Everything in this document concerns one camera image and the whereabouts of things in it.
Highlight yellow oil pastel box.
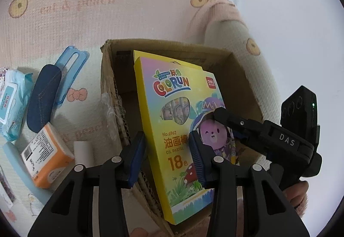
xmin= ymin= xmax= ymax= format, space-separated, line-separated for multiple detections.
xmin=133 ymin=50 xmax=241 ymax=225

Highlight pink cartoon printed blanket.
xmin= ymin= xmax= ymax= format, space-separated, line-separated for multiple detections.
xmin=0 ymin=0 xmax=283 ymax=237

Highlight person's right hand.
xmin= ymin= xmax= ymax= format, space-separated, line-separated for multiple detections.
xmin=283 ymin=181 xmax=309 ymax=209

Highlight person's right forearm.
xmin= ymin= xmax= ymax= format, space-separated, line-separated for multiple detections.
xmin=289 ymin=201 xmax=309 ymax=227

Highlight translucent blue plastic holder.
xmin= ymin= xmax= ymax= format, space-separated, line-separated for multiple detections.
xmin=54 ymin=46 xmax=90 ymax=106

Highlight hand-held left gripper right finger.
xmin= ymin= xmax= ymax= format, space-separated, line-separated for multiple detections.
xmin=188 ymin=131 xmax=318 ymax=237

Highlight dark blue glasses case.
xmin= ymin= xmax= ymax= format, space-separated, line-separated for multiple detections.
xmin=26 ymin=64 xmax=63 ymax=134

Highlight small white printed card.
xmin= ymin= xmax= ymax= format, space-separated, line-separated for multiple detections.
xmin=0 ymin=66 xmax=10 ymax=85

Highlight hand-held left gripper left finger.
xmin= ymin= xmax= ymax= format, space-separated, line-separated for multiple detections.
xmin=27 ymin=131 xmax=147 ymax=237

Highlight light blue wet wipes pack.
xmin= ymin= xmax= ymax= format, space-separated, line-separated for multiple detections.
xmin=0 ymin=70 xmax=34 ymax=142

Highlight red and white small packet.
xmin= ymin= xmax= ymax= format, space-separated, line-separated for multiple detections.
xmin=0 ymin=166 xmax=16 ymax=208

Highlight white paper roll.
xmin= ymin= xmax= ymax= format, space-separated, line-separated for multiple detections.
xmin=74 ymin=141 xmax=93 ymax=168

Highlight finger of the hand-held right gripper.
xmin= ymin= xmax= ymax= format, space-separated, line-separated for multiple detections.
xmin=233 ymin=131 xmax=269 ymax=157
xmin=212 ymin=107 xmax=269 ymax=141

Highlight orange and white tissue pack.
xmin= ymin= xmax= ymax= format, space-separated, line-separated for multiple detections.
xmin=21 ymin=122 xmax=76 ymax=189

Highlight brown cardboard box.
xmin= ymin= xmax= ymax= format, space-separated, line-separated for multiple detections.
xmin=100 ymin=39 xmax=265 ymax=237

